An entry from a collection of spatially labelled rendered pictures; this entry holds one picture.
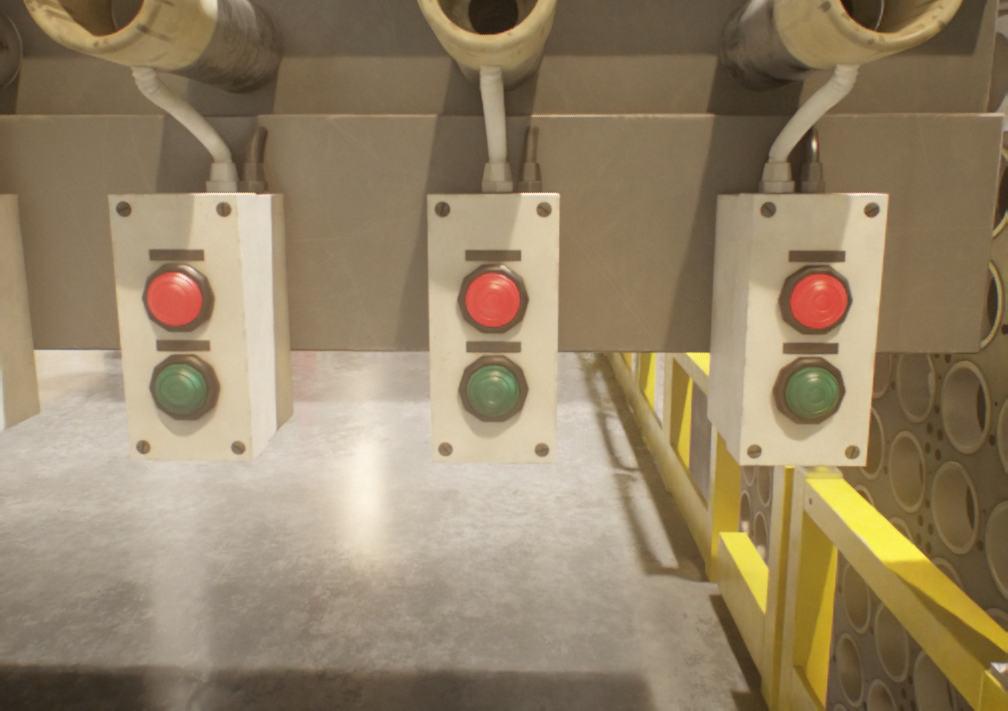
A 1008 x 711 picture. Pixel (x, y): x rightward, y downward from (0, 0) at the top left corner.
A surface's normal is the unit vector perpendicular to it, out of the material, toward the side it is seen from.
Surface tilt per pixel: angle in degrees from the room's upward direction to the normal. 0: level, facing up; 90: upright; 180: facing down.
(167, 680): 0
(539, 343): 90
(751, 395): 90
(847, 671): 53
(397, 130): 90
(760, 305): 90
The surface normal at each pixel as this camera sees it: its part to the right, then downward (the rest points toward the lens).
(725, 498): -0.02, 0.18
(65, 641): 0.00, -0.98
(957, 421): -0.02, -0.45
